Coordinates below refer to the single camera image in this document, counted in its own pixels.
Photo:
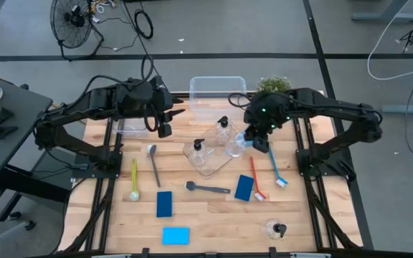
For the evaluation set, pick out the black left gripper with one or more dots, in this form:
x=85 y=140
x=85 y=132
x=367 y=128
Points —
x=162 y=96

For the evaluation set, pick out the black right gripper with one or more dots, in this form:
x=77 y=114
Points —
x=264 y=130

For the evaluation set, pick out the clear soap pump bottle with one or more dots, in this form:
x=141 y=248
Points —
x=197 y=156
x=234 y=148
x=274 y=231
x=223 y=133

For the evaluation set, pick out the blue dish brush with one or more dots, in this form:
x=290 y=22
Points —
x=274 y=165

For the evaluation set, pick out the red dish brush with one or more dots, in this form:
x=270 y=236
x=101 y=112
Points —
x=255 y=175

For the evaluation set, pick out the grey metal spoon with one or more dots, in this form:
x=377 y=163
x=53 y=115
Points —
x=151 y=149

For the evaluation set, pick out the dark grey spatula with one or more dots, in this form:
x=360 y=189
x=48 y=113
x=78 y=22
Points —
x=206 y=187

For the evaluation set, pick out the yellow-green dish brush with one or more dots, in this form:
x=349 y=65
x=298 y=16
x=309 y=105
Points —
x=134 y=175

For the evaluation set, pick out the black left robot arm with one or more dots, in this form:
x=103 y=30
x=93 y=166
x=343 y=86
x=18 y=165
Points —
x=70 y=111

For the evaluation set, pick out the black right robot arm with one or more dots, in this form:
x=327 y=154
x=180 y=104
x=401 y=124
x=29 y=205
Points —
x=328 y=107

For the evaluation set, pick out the small clear plastic bin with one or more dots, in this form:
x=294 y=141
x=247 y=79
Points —
x=131 y=129

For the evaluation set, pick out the large clear plastic bin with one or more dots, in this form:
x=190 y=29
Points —
x=217 y=89

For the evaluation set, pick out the clear plastic tray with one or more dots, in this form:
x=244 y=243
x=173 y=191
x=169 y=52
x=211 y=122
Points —
x=210 y=165

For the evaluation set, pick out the potted green plant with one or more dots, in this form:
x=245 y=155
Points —
x=272 y=84

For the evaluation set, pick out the black floor fan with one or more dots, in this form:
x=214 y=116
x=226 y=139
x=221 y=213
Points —
x=71 y=21

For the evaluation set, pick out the grey desk foot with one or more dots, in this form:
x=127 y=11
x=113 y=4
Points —
x=407 y=108
x=385 y=16

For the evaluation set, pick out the black triangular part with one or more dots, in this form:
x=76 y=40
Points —
x=4 y=116
x=4 y=132

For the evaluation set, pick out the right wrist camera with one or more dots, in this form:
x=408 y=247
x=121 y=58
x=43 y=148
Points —
x=261 y=145

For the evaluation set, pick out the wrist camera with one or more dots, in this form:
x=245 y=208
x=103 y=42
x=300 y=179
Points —
x=164 y=130
x=261 y=145

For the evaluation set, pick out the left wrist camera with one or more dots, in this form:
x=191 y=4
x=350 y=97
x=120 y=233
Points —
x=164 y=130

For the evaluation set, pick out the black table frame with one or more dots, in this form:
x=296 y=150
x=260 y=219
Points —
x=178 y=255

